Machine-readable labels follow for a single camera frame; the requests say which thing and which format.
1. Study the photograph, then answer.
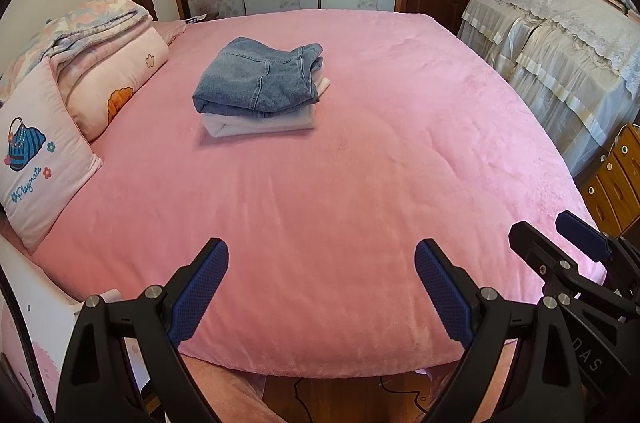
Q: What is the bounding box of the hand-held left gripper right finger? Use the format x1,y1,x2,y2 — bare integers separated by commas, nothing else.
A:
414,238,586,423

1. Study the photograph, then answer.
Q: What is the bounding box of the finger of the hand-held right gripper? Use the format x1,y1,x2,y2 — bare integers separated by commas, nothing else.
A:
555,210,640,285
507,219,608,304

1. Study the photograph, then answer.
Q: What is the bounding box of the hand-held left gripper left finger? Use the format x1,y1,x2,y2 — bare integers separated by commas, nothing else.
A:
56,237,230,423

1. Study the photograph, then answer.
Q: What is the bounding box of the blue denim jacket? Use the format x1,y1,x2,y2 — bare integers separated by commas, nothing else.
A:
192,37,325,120

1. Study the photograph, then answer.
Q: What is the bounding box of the wooden drawer cabinet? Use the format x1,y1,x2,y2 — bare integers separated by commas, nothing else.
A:
580,123,640,236

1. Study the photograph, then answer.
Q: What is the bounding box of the pink bed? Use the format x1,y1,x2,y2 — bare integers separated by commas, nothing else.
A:
0,9,608,423

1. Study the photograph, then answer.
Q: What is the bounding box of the white bedside furniture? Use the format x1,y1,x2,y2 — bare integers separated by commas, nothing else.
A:
0,233,146,404

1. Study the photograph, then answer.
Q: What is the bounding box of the white folded garment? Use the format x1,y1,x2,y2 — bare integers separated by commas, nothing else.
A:
201,75,332,138

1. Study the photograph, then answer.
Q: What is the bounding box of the lace covered furniture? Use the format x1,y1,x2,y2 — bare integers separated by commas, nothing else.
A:
457,0,640,176

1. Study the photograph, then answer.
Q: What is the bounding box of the pink printed pillow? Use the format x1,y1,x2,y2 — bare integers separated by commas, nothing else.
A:
0,58,104,254

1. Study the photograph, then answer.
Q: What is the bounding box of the pink pillow with orange print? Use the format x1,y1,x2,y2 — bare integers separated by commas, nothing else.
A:
50,25,171,142

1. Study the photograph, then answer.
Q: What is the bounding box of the dark wooden headboard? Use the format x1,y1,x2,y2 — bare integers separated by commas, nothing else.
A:
127,0,158,22

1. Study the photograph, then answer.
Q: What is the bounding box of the floral folded blanket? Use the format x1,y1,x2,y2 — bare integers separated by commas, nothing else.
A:
0,0,154,78

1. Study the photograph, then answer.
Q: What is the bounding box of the black floor cable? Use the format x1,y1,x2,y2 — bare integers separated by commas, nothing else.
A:
292,378,436,419

